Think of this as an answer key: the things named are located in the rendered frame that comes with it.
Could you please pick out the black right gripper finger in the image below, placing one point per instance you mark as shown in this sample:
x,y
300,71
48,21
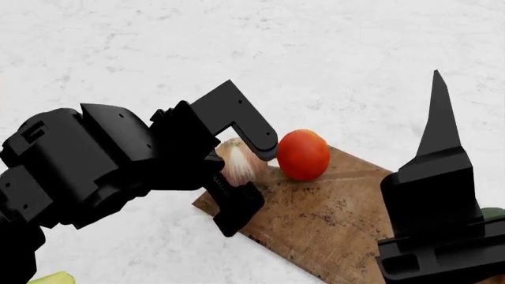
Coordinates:
x,y
438,177

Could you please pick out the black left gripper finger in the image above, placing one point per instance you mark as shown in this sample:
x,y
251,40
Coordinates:
x,y
236,207
240,115

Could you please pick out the white onion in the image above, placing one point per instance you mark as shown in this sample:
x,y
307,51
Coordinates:
x,y
238,164

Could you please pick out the dark green avocado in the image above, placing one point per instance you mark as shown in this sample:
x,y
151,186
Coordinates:
x,y
494,213

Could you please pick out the red tomato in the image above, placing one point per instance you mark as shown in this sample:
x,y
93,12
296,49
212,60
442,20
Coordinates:
x,y
303,154

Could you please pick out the brown wooden cutting board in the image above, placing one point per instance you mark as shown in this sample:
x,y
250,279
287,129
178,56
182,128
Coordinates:
x,y
315,219

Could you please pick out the yellow-green bell pepper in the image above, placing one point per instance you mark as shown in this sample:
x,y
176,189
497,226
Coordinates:
x,y
53,279

